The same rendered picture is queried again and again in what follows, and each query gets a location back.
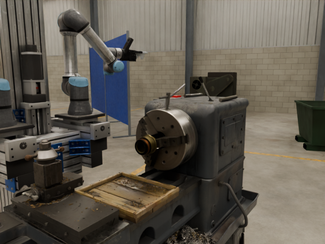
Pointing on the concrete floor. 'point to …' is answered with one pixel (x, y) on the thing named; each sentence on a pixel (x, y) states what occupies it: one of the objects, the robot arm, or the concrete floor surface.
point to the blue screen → (111, 86)
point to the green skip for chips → (311, 124)
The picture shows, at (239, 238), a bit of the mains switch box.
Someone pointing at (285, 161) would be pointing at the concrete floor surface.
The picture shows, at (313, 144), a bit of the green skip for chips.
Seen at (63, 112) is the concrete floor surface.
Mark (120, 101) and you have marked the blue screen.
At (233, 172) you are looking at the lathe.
